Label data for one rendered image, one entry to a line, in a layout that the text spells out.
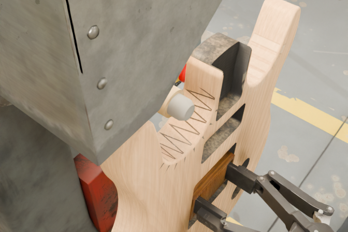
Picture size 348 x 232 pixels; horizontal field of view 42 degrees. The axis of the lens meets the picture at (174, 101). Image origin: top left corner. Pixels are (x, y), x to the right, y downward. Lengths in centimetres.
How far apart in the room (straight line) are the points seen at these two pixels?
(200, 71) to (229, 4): 225
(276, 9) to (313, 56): 187
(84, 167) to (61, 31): 101
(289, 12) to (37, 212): 75
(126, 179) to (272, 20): 30
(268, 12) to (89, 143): 41
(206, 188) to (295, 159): 141
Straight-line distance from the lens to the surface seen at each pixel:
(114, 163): 41
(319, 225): 62
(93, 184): 118
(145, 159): 41
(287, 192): 64
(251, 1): 276
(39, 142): 96
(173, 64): 26
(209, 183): 61
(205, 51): 48
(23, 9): 20
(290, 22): 59
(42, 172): 103
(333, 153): 207
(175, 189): 51
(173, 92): 44
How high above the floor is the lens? 159
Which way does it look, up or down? 48 degrees down
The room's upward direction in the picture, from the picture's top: straight up
